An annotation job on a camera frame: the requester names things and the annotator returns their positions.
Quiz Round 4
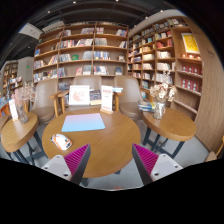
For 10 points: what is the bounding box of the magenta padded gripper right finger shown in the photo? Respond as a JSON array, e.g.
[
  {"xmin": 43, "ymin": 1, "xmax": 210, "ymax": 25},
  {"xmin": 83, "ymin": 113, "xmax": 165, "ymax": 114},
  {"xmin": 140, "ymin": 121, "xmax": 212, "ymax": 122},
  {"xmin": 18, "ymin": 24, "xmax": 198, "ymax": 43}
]
[{"xmin": 132, "ymin": 144, "xmax": 182, "ymax": 185}]

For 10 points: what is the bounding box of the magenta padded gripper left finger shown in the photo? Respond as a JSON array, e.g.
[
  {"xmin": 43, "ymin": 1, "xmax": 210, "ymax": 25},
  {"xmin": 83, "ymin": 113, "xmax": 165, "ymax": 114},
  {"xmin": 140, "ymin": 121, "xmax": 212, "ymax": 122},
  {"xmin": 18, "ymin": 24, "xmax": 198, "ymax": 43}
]
[{"xmin": 42, "ymin": 144, "xmax": 91, "ymax": 185}]

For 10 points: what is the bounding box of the blue pink gradient mouse pad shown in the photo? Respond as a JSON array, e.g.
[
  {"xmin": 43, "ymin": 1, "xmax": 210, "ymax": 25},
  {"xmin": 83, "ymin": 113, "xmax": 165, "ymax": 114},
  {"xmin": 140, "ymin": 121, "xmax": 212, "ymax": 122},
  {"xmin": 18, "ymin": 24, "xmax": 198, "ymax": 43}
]
[{"xmin": 61, "ymin": 113, "xmax": 105, "ymax": 132}]

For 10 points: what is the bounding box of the round wooden right side table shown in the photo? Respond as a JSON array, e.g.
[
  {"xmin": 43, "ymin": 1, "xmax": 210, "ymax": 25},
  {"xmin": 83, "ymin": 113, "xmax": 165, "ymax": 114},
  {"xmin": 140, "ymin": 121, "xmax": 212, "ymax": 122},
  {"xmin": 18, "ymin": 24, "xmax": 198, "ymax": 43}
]
[{"xmin": 143, "ymin": 108, "xmax": 196, "ymax": 141}]

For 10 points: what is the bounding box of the stack of books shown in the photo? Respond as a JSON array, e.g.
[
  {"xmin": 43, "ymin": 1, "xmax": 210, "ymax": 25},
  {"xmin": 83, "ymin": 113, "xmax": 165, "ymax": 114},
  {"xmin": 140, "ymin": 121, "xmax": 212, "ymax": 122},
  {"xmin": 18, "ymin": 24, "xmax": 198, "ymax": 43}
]
[{"xmin": 138, "ymin": 101, "xmax": 156, "ymax": 112}]

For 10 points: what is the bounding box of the beige chair left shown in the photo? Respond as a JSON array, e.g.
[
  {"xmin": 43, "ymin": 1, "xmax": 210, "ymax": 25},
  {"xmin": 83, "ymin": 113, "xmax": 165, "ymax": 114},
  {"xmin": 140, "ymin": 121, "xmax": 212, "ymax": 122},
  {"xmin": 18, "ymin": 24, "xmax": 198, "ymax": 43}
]
[{"xmin": 32, "ymin": 79, "xmax": 59, "ymax": 124}]

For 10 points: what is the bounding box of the beige chair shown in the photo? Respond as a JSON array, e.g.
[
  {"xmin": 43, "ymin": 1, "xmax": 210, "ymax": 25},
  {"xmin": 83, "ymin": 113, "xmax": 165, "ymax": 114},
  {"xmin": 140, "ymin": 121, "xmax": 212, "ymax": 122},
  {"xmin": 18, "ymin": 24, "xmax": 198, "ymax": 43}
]
[
  {"xmin": 59, "ymin": 75, "xmax": 102, "ymax": 113},
  {"xmin": 114, "ymin": 76, "xmax": 143, "ymax": 120},
  {"xmin": 32, "ymin": 79, "xmax": 59, "ymax": 124}
]

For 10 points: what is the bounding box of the round wooden left side table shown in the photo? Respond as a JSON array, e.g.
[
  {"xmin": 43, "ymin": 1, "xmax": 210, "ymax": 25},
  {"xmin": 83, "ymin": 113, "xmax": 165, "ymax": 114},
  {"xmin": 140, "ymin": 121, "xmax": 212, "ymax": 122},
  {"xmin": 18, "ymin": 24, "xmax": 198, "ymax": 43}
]
[{"xmin": 1, "ymin": 112, "xmax": 39, "ymax": 153}]

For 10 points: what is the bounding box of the white framed red picture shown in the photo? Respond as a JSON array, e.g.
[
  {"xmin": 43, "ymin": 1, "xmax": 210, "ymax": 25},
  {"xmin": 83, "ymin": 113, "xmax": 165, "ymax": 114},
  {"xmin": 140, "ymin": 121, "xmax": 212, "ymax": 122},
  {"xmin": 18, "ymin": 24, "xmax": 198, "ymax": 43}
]
[{"xmin": 69, "ymin": 85, "xmax": 90, "ymax": 105}]

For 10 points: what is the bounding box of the glass vase with dried flowers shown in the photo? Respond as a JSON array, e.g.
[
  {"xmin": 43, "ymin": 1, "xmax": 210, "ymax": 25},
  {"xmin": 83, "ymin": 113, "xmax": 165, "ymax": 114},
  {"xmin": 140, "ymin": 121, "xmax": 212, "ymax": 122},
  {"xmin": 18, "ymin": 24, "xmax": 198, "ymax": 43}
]
[{"xmin": 149, "ymin": 70, "xmax": 178, "ymax": 120}]

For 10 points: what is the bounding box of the beige chair centre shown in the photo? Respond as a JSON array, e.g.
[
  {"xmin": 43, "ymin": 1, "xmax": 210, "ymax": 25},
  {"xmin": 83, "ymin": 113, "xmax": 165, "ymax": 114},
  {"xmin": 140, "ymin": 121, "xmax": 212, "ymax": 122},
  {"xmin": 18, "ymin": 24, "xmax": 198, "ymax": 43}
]
[{"xmin": 59, "ymin": 75, "xmax": 102, "ymax": 113}]

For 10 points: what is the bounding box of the beige chair right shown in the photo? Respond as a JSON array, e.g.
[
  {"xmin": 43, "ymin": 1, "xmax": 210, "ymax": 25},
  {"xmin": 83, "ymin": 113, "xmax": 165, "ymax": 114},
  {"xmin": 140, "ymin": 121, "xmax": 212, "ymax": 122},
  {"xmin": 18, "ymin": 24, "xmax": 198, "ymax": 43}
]
[{"xmin": 114, "ymin": 76, "xmax": 143, "ymax": 120}]

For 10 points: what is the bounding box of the white standing sign card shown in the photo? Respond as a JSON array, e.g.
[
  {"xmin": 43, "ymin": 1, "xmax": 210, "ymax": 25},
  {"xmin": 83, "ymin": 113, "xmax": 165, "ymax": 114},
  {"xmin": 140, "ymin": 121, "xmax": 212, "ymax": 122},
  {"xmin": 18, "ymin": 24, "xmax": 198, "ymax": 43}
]
[{"xmin": 101, "ymin": 85, "xmax": 113, "ymax": 114}]

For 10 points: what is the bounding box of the white sign on left table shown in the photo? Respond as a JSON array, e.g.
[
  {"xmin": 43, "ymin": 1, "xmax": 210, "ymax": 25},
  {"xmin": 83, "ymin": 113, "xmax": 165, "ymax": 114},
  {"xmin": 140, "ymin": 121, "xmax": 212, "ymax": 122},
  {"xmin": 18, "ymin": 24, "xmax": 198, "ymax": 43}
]
[{"xmin": 9, "ymin": 99, "xmax": 19, "ymax": 121}]

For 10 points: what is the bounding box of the left vase with pink flowers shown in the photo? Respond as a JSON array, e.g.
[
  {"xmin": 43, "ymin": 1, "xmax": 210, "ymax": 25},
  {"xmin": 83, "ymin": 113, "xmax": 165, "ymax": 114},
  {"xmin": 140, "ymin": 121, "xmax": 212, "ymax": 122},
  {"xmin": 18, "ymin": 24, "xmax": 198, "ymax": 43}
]
[{"xmin": 12, "ymin": 84, "xmax": 35, "ymax": 124}]

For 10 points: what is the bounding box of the wooden bookshelf centre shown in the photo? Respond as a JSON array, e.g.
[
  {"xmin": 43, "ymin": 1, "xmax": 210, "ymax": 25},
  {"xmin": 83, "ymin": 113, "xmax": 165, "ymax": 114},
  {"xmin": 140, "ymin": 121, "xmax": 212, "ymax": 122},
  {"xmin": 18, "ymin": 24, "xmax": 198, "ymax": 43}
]
[{"xmin": 33, "ymin": 21, "xmax": 128, "ymax": 85}]

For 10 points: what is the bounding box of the wooden bookshelf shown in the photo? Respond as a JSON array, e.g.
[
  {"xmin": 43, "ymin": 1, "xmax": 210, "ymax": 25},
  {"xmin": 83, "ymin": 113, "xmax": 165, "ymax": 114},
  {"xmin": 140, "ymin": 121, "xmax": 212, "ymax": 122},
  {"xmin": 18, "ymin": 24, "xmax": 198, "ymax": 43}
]
[
  {"xmin": 128, "ymin": 11, "xmax": 224, "ymax": 152},
  {"xmin": 33, "ymin": 21, "xmax": 128, "ymax": 85}
]

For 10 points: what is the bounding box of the wooden bookshelf right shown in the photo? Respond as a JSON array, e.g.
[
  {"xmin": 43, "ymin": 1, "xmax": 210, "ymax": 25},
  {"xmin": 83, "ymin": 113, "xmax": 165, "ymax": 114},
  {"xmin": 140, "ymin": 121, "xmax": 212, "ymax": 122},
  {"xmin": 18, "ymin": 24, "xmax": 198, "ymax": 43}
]
[{"xmin": 128, "ymin": 11, "xmax": 224, "ymax": 152}]

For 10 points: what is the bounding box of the yellow framed poster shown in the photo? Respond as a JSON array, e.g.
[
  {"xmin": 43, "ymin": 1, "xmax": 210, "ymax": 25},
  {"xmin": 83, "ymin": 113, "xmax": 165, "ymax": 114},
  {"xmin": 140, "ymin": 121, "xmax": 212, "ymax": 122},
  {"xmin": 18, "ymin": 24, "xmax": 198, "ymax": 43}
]
[{"xmin": 181, "ymin": 33, "xmax": 199, "ymax": 54}]

